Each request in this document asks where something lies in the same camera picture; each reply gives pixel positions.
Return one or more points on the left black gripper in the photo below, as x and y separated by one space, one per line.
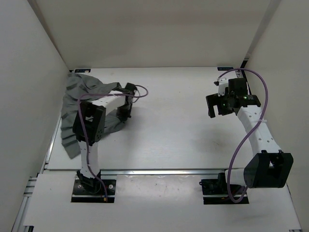
123 117

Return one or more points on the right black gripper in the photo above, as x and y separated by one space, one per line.
213 100

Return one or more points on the grey pleated skirt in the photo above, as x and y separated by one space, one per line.
78 85

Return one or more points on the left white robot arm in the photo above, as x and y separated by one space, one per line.
91 124

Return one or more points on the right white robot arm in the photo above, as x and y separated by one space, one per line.
270 166

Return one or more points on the right blue corner label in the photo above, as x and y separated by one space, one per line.
224 69

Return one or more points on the blue corner label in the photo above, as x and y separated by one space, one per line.
224 69
82 70

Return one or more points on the left blue corner label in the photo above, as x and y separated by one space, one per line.
82 70

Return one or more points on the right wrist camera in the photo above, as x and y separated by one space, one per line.
222 84

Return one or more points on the aluminium front rail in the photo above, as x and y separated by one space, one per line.
162 172

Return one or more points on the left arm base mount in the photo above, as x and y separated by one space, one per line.
82 195

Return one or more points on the aluminium left frame rail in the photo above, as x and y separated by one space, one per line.
18 225

